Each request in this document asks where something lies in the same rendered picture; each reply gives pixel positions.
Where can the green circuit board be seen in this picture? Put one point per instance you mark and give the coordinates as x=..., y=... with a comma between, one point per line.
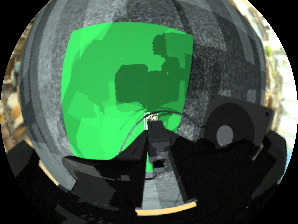
x=116, y=73

